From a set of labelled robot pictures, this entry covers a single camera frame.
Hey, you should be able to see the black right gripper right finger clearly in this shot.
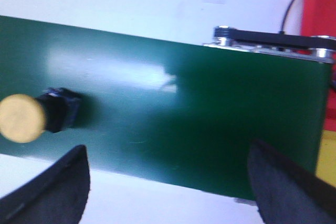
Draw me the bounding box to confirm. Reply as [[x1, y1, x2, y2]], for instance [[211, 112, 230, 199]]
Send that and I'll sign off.
[[247, 140, 335, 223]]

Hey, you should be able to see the yellow mushroom push button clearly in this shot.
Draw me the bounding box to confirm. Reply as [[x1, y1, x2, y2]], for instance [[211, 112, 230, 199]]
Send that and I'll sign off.
[[1, 88, 82, 143]]

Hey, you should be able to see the yellow plastic tray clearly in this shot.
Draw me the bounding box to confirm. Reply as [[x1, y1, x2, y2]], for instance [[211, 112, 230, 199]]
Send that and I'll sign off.
[[316, 130, 335, 187]]

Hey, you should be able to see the black power cable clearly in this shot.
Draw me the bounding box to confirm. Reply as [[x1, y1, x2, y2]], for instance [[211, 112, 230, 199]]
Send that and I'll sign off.
[[278, 0, 320, 35]]

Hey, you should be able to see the red plastic tray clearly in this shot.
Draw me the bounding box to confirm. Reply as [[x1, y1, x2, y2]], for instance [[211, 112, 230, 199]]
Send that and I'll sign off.
[[301, 0, 336, 88]]

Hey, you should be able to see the green conveyor belt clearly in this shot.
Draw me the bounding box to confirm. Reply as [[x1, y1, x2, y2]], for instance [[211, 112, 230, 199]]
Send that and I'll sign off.
[[1, 16, 333, 200]]

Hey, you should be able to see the black drive belt pulley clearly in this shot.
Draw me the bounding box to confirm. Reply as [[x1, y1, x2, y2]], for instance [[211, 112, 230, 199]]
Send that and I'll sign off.
[[203, 25, 335, 63]]

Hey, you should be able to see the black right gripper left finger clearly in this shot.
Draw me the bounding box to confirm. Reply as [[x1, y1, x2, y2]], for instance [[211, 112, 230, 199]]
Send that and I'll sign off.
[[1, 145, 90, 223]]

